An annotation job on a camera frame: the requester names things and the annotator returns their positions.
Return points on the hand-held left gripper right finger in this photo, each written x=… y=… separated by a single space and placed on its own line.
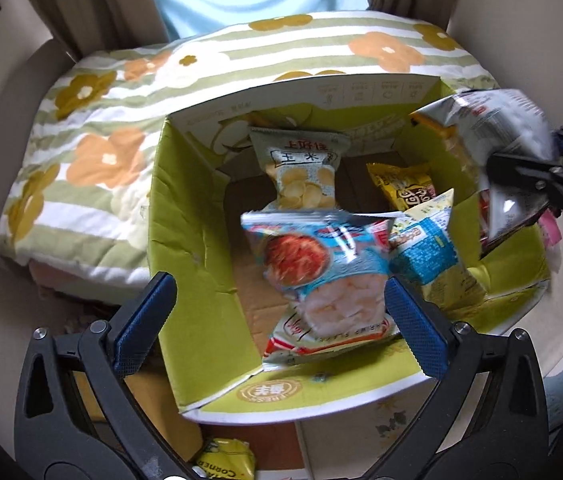
x=416 y=325

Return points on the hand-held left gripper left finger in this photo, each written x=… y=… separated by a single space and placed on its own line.
x=144 y=325

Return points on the silver chip packet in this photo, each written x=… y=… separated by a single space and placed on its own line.
x=501 y=125

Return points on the blue-yellow snack packet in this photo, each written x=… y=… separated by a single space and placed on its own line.
x=426 y=255

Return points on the yellow-green cardboard box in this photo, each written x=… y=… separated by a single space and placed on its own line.
x=196 y=260

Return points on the blue shrimp chip packet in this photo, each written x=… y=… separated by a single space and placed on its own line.
x=321 y=280

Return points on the yellow snack packet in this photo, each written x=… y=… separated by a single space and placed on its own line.
x=401 y=185

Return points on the green-white corn chip packet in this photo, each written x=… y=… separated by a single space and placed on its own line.
x=301 y=180

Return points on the pink snack packet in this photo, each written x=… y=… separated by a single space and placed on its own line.
x=550 y=230

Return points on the white floral folding table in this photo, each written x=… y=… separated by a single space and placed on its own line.
x=351 y=435

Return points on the yellow bag with black print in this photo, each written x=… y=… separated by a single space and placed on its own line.
x=226 y=460

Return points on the floral striped cushion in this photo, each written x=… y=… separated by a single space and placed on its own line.
x=111 y=110

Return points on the grey bed headboard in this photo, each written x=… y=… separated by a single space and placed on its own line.
x=6 y=110

